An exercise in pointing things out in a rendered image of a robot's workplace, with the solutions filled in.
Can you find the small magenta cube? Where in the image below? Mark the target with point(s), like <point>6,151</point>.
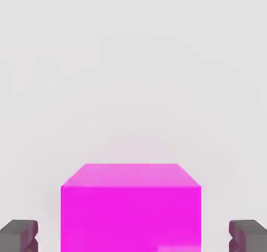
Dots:
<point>131,214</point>

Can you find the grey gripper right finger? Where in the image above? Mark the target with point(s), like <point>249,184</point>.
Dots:
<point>252,235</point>

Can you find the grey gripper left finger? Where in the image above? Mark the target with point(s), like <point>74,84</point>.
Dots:
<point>14,235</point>

